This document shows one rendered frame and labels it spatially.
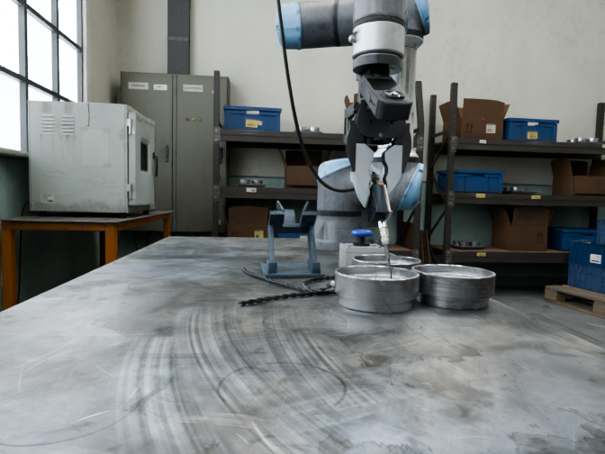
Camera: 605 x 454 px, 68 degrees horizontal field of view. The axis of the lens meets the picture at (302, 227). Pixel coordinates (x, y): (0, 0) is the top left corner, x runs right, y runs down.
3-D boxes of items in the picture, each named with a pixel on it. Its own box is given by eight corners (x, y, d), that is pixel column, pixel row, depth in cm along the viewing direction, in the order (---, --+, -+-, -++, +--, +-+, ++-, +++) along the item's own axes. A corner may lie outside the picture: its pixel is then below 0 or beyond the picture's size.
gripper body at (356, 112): (387, 149, 71) (391, 72, 71) (408, 143, 63) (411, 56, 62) (341, 147, 70) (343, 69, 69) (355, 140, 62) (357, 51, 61)
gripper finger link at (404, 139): (409, 173, 66) (406, 113, 65) (413, 172, 64) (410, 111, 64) (378, 175, 65) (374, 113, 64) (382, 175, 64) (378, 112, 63)
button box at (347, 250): (384, 272, 80) (385, 245, 79) (345, 272, 79) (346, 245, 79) (373, 265, 88) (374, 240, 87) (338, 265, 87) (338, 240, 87)
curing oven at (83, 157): (139, 218, 257) (139, 104, 252) (29, 216, 251) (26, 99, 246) (163, 213, 318) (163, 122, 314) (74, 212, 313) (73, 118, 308)
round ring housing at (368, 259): (363, 276, 75) (364, 252, 75) (426, 283, 71) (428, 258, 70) (340, 287, 66) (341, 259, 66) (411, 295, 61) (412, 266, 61)
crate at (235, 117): (277, 138, 442) (277, 115, 440) (281, 132, 404) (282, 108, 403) (224, 135, 434) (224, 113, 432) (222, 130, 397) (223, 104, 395)
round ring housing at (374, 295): (427, 301, 58) (428, 270, 58) (405, 320, 49) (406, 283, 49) (352, 291, 63) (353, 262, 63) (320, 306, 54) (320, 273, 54)
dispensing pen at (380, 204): (384, 267, 57) (367, 163, 65) (376, 281, 60) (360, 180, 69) (401, 267, 57) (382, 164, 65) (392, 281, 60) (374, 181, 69)
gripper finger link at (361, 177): (358, 206, 70) (365, 148, 69) (369, 207, 64) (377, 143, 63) (339, 204, 69) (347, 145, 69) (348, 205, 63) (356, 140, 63)
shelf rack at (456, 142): (631, 299, 436) (647, 91, 422) (442, 298, 418) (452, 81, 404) (589, 287, 492) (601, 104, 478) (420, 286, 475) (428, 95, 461)
